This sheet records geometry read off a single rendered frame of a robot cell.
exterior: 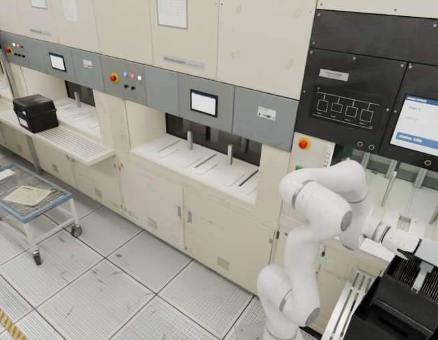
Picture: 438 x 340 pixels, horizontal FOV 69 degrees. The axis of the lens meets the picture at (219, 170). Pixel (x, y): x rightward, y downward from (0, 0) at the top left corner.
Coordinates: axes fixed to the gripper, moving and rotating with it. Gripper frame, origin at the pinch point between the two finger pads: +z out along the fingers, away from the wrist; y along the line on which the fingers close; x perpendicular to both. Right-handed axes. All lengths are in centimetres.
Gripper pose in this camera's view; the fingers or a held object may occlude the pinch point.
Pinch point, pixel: (431, 256)
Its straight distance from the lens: 134.9
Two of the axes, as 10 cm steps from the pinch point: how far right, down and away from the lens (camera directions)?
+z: 7.3, 3.8, -5.7
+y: -6.8, 3.5, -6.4
